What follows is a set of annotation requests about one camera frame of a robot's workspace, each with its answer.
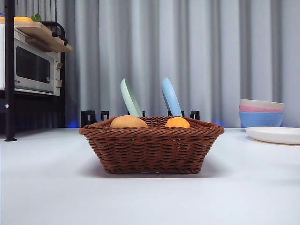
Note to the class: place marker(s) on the orange corn cob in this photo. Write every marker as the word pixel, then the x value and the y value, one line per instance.
pixel 177 122

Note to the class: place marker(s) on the wooden cutting board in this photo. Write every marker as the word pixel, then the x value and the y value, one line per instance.
pixel 47 38

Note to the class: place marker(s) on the brown wicker basket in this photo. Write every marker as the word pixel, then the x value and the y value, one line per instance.
pixel 150 150

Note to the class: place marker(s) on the pale green plate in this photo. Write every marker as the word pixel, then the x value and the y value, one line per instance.
pixel 130 98

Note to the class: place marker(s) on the cream toaster oven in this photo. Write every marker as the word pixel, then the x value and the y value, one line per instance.
pixel 32 64

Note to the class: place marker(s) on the white plate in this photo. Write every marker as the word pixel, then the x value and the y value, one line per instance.
pixel 274 134

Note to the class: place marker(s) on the pale blue plate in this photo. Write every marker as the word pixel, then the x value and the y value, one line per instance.
pixel 172 98

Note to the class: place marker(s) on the tan potato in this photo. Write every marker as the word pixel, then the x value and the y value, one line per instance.
pixel 127 122

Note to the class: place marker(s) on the green toy leaf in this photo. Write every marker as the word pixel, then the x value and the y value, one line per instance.
pixel 36 17

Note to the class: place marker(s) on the black dish rack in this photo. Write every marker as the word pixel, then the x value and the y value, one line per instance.
pixel 83 119

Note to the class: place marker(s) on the grey curtain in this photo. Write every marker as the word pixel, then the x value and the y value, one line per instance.
pixel 211 58

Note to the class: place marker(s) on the yellow toy fruit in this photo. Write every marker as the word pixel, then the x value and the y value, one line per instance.
pixel 22 19

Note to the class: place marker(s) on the pink bowl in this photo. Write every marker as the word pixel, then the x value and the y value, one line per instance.
pixel 260 108

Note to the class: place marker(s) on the cream bowl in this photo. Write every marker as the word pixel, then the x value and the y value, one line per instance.
pixel 260 102

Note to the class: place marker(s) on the blue bowl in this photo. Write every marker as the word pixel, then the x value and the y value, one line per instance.
pixel 261 119

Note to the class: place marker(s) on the black metal shelf frame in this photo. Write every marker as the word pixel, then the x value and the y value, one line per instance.
pixel 9 70

